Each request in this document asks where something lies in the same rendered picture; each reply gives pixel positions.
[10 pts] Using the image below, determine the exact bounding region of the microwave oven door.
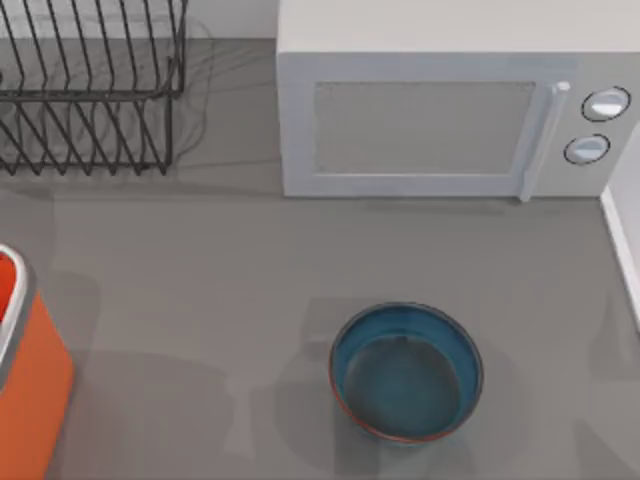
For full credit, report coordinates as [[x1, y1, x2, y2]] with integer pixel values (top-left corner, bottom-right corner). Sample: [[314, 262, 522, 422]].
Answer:
[[278, 51, 571, 199]]

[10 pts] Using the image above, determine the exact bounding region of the blue bowl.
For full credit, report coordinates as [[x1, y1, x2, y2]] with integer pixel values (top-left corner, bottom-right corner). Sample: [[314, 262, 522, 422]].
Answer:
[[328, 301, 485, 446]]

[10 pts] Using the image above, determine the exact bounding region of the small microwave knob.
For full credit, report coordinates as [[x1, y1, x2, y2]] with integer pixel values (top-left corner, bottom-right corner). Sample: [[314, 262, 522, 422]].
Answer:
[[563, 133, 612, 166]]

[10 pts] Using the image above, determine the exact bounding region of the large microwave knob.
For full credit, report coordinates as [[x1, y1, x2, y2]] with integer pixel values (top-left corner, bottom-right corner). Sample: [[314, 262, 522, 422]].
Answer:
[[580, 85, 632, 123]]

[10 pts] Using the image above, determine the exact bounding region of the orange bin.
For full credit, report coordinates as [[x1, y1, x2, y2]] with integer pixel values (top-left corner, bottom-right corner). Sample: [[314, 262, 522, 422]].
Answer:
[[0, 243, 75, 480]]

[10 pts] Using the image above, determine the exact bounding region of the pale microwave oven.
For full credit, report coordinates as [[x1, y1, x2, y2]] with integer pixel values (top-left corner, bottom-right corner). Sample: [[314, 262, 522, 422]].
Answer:
[[276, 0, 640, 203]]

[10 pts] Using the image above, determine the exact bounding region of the black wire dish rack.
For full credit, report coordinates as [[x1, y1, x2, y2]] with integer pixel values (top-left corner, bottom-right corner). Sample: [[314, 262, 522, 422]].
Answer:
[[0, 0, 190, 177]]

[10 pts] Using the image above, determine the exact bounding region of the microwave door handle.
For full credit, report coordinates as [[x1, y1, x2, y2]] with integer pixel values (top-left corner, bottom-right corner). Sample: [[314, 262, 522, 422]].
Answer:
[[517, 80, 572, 204]]

